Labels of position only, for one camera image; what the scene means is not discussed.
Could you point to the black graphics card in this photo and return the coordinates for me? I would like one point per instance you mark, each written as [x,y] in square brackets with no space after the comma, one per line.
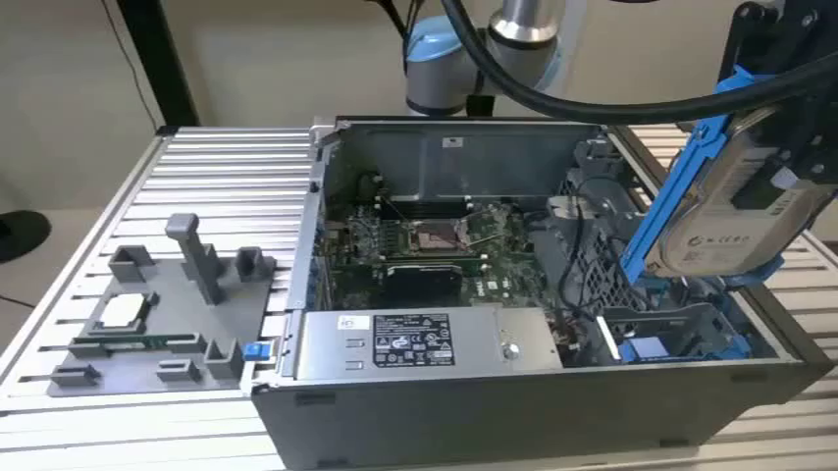
[419,287]

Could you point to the gray perforated metal drive cage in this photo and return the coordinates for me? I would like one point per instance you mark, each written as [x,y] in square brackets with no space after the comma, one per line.
[602,275]

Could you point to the hard disk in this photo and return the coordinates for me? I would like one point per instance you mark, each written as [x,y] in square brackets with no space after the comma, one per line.
[719,235]

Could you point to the dark plastic disk bay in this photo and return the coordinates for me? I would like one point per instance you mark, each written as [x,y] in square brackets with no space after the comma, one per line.
[681,319]

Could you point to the black open PC case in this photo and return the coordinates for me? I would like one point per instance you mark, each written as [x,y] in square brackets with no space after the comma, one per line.
[458,417]

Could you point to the silver CPU chip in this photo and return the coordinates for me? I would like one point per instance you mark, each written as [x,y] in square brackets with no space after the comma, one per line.
[123,311]

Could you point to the silver power supply unit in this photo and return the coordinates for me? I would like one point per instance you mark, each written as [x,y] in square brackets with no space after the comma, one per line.
[327,353]

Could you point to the black upright pole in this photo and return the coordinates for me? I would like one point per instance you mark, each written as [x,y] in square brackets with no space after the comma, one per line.
[160,64]

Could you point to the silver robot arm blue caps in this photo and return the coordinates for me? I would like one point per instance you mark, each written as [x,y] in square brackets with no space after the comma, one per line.
[445,73]

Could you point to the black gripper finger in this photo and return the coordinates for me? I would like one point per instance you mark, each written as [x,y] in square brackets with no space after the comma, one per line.
[816,152]

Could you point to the black RAM slot bank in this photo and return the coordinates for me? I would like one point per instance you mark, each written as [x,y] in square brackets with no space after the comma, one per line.
[419,206]

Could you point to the gray plastic parts rack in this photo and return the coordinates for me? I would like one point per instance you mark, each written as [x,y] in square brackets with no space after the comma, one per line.
[176,314]

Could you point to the black round stand base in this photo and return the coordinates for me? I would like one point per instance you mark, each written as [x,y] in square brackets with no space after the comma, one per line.
[23,235]

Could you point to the CPU socket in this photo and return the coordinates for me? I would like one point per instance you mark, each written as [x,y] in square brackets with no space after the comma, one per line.
[433,240]

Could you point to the blue case latch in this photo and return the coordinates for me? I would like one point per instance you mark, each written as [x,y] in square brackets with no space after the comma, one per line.
[255,351]

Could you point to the silver metal bay bracket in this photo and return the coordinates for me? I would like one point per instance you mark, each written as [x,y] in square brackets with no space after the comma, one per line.
[607,343]

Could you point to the green motherboard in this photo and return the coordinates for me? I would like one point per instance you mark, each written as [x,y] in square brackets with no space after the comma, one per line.
[510,275]

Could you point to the green RAM stick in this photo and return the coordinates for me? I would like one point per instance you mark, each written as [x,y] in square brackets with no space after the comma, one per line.
[154,339]

